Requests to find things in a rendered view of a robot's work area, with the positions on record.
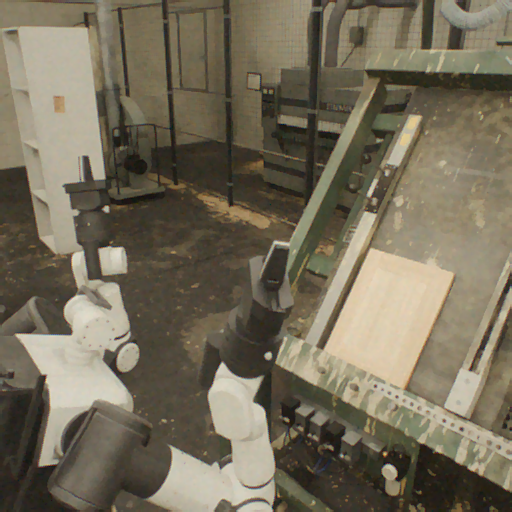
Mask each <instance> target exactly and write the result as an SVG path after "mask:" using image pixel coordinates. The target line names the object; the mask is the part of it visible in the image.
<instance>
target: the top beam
mask: <svg viewBox="0 0 512 512"><path fill-rule="evenodd" d="M506 57H508V58H509V59H510V60H511V61H512V50H374V51H373V52H372V54H370V56H369V58H368V60H367V63H366V66H365V68H364V71H365V72H366V74H367V76H379V78H382V79H383V82H384V85H400V86H420V87H440V88H460V89H480V91H499V92H512V65H511V64H510V63H509V62H508V61H507V59H506Z"/></svg>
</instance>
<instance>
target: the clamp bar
mask: <svg viewBox="0 0 512 512"><path fill-rule="evenodd" d="M511 319H512V248H511V252H510V254H509V256H508V259H507V261H506V263H505V267H504V269H503V271H502V274H501V276H500V278H499V282H498V284H497V287H495V289H494V291H493V294H492V296H491V299H490V302H489V304H488V306H487V309H486V311H485V314H484V317H483V319H482V322H481V324H480V326H478V330H477V332H476V334H475V337H474V339H473V341H472V345H471V347H470V349H469V352H468V354H467V356H466V359H465V362H463V365H462V367H461V368H460V370H459V373H458V376H457V378H456V381H455V383H454V385H453V388H452V390H451V393H449V396H448V398H447V400H446V403H445V405H444V407H445V409H447V410H449V411H451V412H454V413H456V414H458V415H461V416H463V417H465V418H467V419H471V416H472V414H473V412H474V408H475V406H476V403H477V401H478V399H479V396H480V393H481V390H482V388H483V386H485V383H486V380H487V377H488V374H489V372H490V369H491V367H492V365H493V361H494V359H495V356H496V354H497V352H498V350H500V347H501V344H502V341H503V339H504V337H505V334H506V332H507V328H508V326H509V323H510V321H511Z"/></svg>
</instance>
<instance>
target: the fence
mask: <svg viewBox="0 0 512 512"><path fill-rule="evenodd" d="M410 118H418V121H417V123H416V125H415V127H413V130H410V129H409V128H406V127H407V125H408V123H409V120H410ZM423 124H424V120H423V118H422V116H414V115H409V117H408V119H407V122H406V124H405V126H404V128H403V131H402V133H401V136H400V138H399V140H398V142H396V144H395V147H394V149H393V152H392V154H391V156H390V158H389V160H388V163H387V164H390V165H395V166H398V169H397V171H396V174H394V177H393V179H392V181H391V183H390V186H389V188H388V190H387V193H386V195H385V197H384V200H383V202H382V204H381V207H380V209H378V210H379V211H377V213H376V214H374V213H370V212H365V214H364V216H362V218H361V220H360V223H359V226H358V228H357V230H356V232H355V234H354V237H353V240H352V242H351V244H350V246H349V248H347V251H346V253H345V256H344V258H343V260H342V262H341V265H340V267H339V270H338V272H337V274H336V276H335V279H333V281H332V283H331V286H330V288H329V290H328V293H327V295H326V297H325V300H324V302H323V304H322V306H321V309H319V311H318V313H317V316H316V318H315V320H314V323H313V325H312V327H311V330H310V332H309V334H308V337H306V339H305V342H306V343H309V344H311V345H314V346H316V347H318V348H322V345H323V343H324V341H325V339H326V337H327V334H328V331H329V329H330V327H331V325H332V323H333V319H334V317H336V315H337V313H338V311H339V309H340V305H341V303H342V301H343V299H344V297H345V295H346V291H347V289H348V287H350V285H351V283H352V280H353V277H354V275H355V273H356V271H357V269H358V266H359V263H360V261H361V259H362V257H364V255H365V252H366V249H367V247H368V245H369V243H370V240H371V238H372V235H373V233H374V231H375V229H376V226H377V224H379V222H380V219H381V217H382V215H383V212H384V210H385V208H386V205H387V203H388V200H389V198H390V196H391V194H392V192H393V189H394V186H396V184H397V182H398V180H399V178H400V175H401V172H402V170H403V168H404V166H405V164H406V162H407V158H408V156H409V154H410V152H411V150H413V149H412V147H414V145H415V142H416V140H417V138H418V136H419V133H420V131H421V129H422V126H423ZM404 133H405V134H411V135H410V137H409V139H408V141H407V143H406V146H402V144H399V143H400V141H401V139H402V136H403V134H404Z"/></svg>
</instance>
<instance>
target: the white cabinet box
mask: <svg viewBox="0 0 512 512"><path fill-rule="evenodd" d="M1 30H2V37H3V42H4V47H5V53H6V59H7V64H8V70H9V75H10V81H11V87H12V92H13V97H14V104H15V109H16V114H17V120H18V126H19V131H20V137H21V142H22V148H23V154H24V159H25V164H26V171H27V176H28V181H29V187H30V193H32V198H33V204H34V209H35V215H36V221H37V226H38V231H39V238H40V239H41V240H42V241H43V242H44V243H45V244H46V245H47V246H48V247H49V248H50V249H52V251H53V252H54V253H55V254H56V255H64V254H70V253H74V252H78V251H82V249H83V248H82V246H80V245H79V244H77V240H76V233H75V226H74V220H73V216H75V215H78V213H79V212H80V211H77V209H76V210H72V209H71V202H70V195H69V194H65V192H64V187H62V185H63V184H64V183H74V182H80V181H79V165H78V156H79V155H89V159H90V164H91V168H92V173H93V177H94V180H103V179H105V170H104V162H103V153H102V145H101V136H100V128H99V119H98V111H97V102H95V101H96V94H94V92H95V85H93V82H94V77H92V72H93V68H91V63H92V61H90V53H91V52H89V44H88V35H87V28H66V27H24V26H20V27H19V26H18V27H9V28H1Z"/></svg>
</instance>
